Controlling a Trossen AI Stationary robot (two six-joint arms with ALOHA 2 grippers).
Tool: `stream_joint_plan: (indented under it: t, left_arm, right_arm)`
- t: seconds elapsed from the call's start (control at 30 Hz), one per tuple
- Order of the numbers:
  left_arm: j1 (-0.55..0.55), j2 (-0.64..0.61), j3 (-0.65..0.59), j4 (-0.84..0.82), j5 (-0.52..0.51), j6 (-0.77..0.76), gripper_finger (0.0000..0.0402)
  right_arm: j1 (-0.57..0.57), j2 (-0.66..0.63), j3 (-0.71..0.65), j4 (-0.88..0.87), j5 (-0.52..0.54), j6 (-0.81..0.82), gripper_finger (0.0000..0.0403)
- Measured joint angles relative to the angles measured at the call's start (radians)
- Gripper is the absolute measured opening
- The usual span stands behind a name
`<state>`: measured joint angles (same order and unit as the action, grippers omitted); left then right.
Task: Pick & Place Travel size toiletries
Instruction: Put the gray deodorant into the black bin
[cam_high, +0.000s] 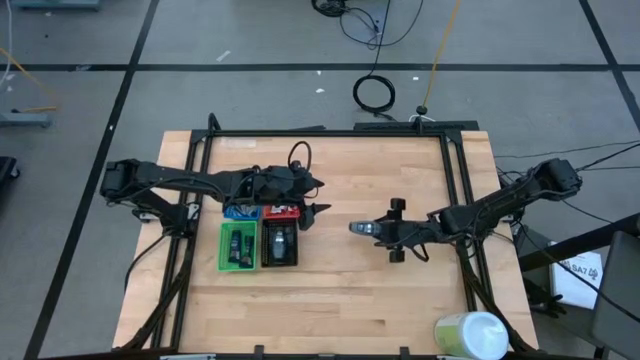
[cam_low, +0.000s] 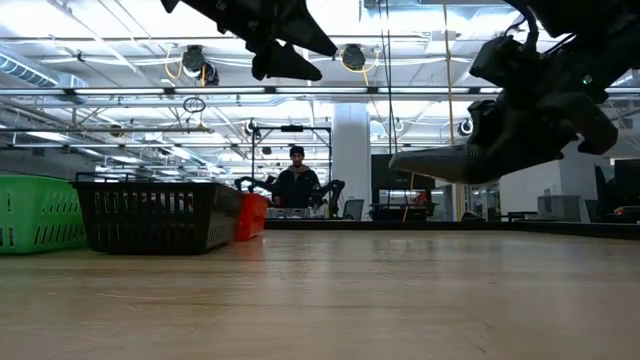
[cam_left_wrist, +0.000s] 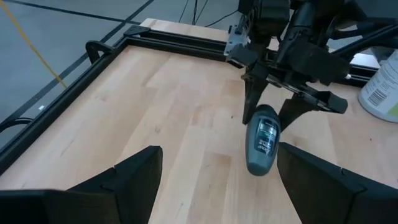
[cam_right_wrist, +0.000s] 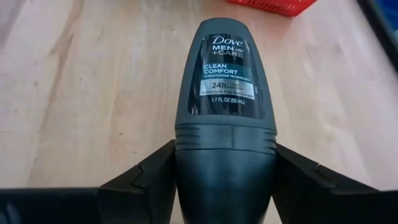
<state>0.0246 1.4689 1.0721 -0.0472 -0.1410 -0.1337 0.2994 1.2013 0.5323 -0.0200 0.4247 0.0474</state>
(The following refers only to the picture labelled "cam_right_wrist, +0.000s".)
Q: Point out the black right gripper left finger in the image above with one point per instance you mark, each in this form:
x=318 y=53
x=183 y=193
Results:
x=93 y=205

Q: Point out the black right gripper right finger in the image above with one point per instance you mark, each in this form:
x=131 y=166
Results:
x=335 y=202

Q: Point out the grey Dove deodorant roll-on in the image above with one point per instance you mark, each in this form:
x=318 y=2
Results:
x=225 y=133

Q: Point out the red plastic basket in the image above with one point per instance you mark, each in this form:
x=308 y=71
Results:
x=273 y=6

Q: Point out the black aluminium rig frame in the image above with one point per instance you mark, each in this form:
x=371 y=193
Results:
x=377 y=34

